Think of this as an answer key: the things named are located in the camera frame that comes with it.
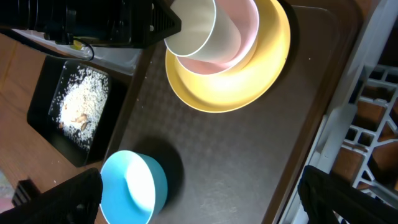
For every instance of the clear plastic bin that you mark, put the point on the clear plastic bin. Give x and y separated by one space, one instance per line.
118 59

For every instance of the rice food waste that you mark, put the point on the rice food waste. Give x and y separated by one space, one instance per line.
78 103

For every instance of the yellow plate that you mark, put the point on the yellow plate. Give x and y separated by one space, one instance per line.
233 90

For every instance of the pink bowl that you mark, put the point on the pink bowl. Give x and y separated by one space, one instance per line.
245 16

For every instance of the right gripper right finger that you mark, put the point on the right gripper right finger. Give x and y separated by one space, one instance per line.
322 198

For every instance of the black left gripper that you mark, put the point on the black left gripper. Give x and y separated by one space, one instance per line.
102 23

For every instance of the cream paper cup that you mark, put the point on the cream paper cup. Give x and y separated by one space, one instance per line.
207 34

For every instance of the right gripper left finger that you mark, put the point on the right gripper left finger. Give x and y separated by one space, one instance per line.
76 200

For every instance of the light blue bowl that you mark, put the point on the light blue bowl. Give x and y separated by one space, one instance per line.
134 188

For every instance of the black plastic bin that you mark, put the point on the black plastic bin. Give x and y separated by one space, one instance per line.
44 109

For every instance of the brown plastic serving tray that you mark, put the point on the brown plastic serving tray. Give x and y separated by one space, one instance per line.
225 168

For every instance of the grey dishwasher rack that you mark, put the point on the grey dishwasher rack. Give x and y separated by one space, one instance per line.
361 106

